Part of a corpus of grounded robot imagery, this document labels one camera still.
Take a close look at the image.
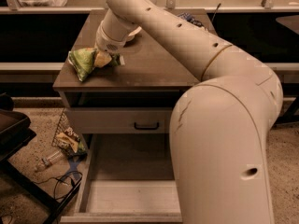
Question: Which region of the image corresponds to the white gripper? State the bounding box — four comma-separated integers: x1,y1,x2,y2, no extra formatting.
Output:
94,22,126,68

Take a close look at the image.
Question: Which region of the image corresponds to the green jalapeno chip bag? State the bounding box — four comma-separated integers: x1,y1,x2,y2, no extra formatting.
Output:
67,48,125,82

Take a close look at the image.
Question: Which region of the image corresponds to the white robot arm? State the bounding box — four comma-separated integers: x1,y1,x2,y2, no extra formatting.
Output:
96,0,283,224

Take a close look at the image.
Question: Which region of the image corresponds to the closed top drawer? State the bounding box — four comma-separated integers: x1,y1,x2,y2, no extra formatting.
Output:
65,107,172,134

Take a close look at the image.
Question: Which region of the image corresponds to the grey drawer cabinet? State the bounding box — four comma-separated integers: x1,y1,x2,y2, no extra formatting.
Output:
52,8,219,224

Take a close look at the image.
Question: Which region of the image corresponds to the snack bag in basket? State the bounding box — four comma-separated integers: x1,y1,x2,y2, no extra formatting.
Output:
56,127,86,157

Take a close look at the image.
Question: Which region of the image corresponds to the blue chip bag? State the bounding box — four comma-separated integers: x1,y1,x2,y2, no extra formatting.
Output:
178,12,206,29

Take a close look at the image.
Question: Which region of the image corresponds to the open middle drawer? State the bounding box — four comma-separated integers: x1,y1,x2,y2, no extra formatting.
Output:
61,133,182,224

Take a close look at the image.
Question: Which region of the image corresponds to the white paper bowl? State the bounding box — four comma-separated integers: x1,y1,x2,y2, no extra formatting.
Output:
126,26,142,42

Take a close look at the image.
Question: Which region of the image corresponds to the clear plastic bottle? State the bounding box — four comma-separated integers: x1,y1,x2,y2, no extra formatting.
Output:
35,150,64,172

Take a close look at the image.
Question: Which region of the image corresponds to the black chair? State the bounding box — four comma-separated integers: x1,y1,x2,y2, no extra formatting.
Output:
0,97,82,224

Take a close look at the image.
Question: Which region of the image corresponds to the black drawer handle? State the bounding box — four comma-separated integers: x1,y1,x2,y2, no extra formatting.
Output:
134,122,160,131

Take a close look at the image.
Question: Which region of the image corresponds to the wire mesh basket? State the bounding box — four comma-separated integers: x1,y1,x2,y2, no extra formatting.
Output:
52,112,86,157

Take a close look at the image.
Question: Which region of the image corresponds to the black cable on floor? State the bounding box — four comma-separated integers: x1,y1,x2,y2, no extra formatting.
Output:
32,171,84,202

